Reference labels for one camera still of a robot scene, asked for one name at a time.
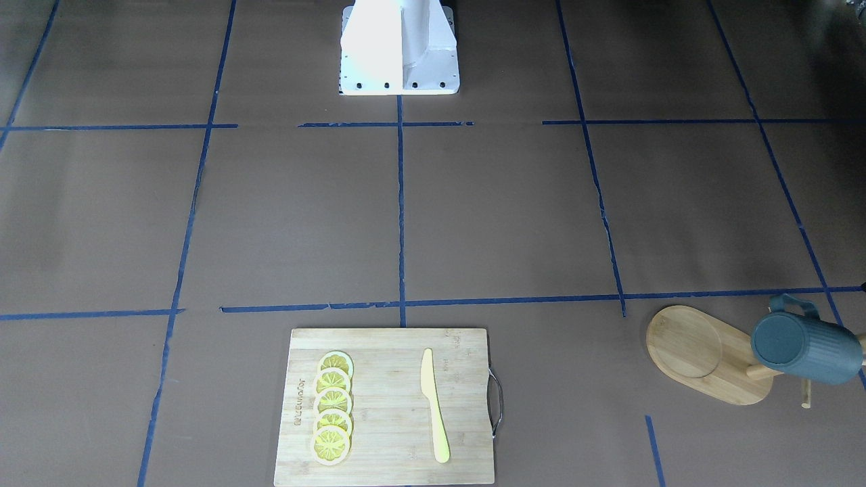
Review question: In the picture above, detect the lemon slice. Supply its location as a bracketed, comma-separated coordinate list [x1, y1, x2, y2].
[315, 408, 355, 436]
[318, 350, 355, 378]
[315, 367, 352, 394]
[313, 386, 353, 414]
[311, 425, 352, 466]

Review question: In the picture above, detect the yellow plastic knife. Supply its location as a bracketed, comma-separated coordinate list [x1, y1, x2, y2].
[420, 348, 451, 463]

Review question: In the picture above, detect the dark teal mug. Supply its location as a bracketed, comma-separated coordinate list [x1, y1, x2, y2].
[750, 294, 864, 385]

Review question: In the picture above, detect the bamboo cutting board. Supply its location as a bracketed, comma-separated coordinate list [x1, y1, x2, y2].
[273, 327, 496, 486]

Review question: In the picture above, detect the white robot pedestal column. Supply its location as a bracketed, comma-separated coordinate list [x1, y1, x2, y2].
[338, 1, 461, 96]

